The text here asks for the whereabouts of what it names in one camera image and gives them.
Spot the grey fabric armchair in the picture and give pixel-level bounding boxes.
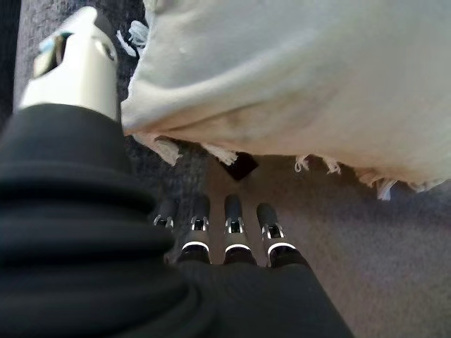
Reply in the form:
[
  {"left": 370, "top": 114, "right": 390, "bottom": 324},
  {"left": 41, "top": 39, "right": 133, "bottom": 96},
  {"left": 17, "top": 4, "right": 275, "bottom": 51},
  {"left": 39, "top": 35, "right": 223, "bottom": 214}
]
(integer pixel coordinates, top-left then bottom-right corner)
[{"left": 0, "top": 0, "right": 260, "bottom": 200}]

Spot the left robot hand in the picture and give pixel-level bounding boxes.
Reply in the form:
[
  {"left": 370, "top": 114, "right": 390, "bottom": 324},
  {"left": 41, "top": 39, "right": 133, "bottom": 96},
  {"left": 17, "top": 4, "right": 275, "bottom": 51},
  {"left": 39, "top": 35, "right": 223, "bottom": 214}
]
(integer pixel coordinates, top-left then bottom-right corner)
[{"left": 0, "top": 5, "right": 355, "bottom": 338}]

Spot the white fringed cushion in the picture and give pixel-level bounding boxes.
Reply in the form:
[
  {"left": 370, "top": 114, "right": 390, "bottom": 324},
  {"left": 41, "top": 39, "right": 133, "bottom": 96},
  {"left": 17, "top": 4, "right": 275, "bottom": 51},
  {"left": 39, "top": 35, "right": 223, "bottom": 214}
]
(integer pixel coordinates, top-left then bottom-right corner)
[{"left": 119, "top": 0, "right": 451, "bottom": 201}]

